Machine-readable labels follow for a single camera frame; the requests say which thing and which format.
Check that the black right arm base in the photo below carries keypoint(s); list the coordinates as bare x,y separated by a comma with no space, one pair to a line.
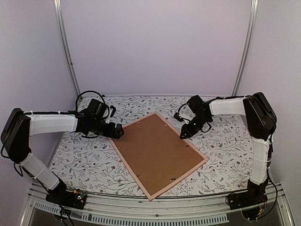
255,199

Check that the brown cardboard backing board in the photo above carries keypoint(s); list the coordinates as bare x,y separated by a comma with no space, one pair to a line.
155,156

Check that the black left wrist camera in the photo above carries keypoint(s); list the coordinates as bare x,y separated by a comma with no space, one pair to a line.
96,110

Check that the aluminium front table rail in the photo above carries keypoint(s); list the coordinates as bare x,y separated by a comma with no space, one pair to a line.
117,210

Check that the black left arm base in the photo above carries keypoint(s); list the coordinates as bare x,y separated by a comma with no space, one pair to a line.
60,196

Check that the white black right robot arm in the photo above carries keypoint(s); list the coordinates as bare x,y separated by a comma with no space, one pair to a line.
260,120

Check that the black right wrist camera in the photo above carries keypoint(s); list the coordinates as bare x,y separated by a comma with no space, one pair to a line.
194,103

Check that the aluminium corner post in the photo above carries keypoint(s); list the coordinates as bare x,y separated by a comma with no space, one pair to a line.
66,50
247,45

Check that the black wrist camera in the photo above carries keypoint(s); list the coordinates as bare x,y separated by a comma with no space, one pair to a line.
96,110
194,103

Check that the left aluminium corner post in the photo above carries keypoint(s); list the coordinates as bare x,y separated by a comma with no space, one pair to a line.
66,50

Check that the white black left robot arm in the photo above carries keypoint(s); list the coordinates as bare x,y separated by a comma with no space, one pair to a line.
22,130

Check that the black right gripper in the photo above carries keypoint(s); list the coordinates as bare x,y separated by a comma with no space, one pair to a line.
189,133

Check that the right aluminium corner post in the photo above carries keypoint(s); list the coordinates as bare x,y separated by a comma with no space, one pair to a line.
247,45

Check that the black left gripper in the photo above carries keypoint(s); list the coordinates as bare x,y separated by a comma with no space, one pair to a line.
116,135

